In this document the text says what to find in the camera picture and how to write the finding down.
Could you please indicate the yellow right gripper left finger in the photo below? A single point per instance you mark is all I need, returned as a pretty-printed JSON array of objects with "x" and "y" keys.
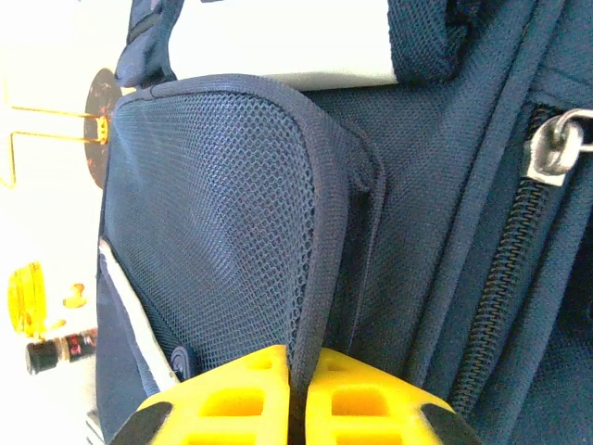
[{"x": 231, "y": 408}]

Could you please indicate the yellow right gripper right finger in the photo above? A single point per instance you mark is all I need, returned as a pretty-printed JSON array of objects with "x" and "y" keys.
[{"x": 361, "y": 408}]

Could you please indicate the navy blue student backpack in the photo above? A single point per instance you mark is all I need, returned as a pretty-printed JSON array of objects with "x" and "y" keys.
[{"x": 208, "y": 208}]

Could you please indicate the small bottle with black cap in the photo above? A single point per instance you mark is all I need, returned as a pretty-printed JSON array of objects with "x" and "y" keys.
[{"x": 46, "y": 357}]

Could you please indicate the white duck print box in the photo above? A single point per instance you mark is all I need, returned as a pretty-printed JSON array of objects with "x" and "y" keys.
[{"x": 74, "y": 296}]

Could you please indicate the orange plastic cup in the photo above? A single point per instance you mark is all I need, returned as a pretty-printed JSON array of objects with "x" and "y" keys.
[{"x": 25, "y": 301}]

